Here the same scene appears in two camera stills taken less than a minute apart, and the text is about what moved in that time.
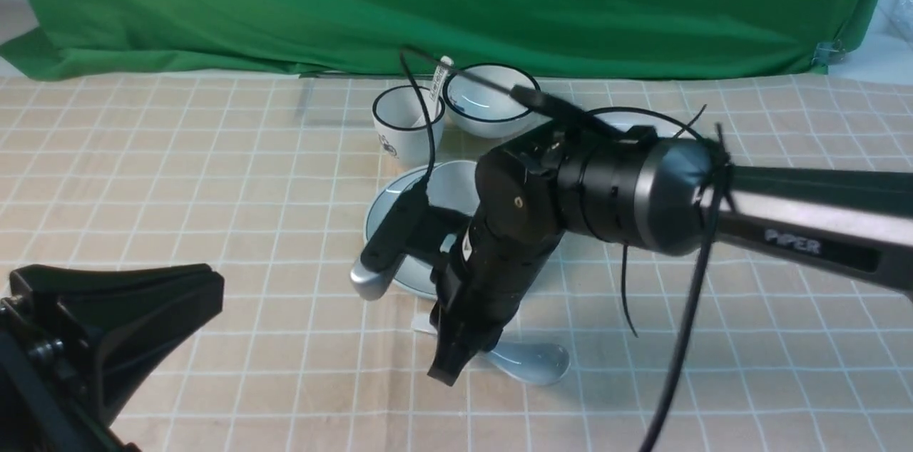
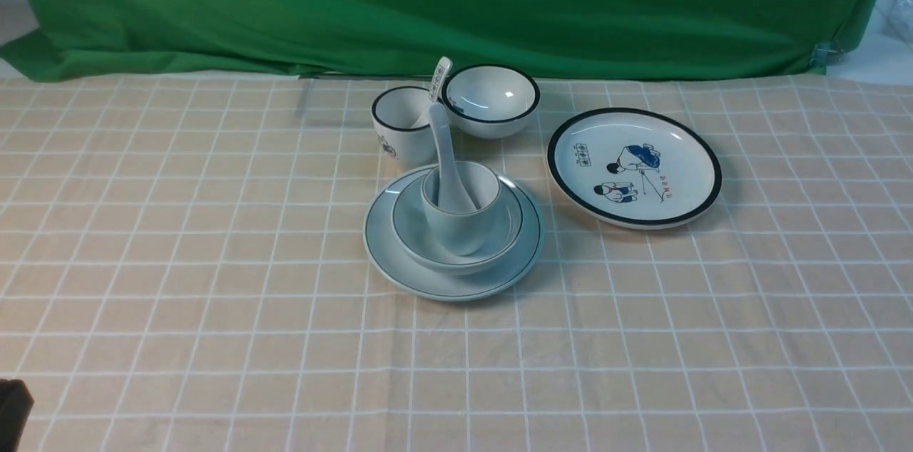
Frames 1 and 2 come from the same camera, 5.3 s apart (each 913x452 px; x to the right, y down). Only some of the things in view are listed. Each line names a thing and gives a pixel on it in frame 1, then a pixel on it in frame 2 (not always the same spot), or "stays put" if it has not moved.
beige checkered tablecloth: (267, 180) stays put
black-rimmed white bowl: (478, 99) stays put
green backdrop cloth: (130, 8) stays put
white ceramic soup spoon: (529, 362) -> (452, 197)
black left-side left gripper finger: (128, 319) -> (16, 405)
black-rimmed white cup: (400, 125) stays put
